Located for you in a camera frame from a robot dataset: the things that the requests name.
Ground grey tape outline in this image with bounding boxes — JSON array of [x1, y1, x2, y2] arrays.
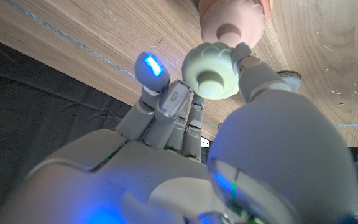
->
[[4, 0, 358, 130]]

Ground small blue-grey toy ring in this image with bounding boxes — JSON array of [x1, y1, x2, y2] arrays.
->
[[277, 70, 303, 91]]

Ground dusty pink toy ring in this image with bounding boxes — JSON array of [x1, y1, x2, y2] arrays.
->
[[198, 0, 267, 49]]

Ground green toy ring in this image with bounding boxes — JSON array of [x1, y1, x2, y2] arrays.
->
[[181, 42, 241, 100]]

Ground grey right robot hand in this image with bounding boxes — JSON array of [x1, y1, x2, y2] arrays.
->
[[0, 42, 358, 224]]

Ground black backdrop curtain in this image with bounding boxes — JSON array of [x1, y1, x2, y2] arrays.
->
[[0, 32, 133, 224]]

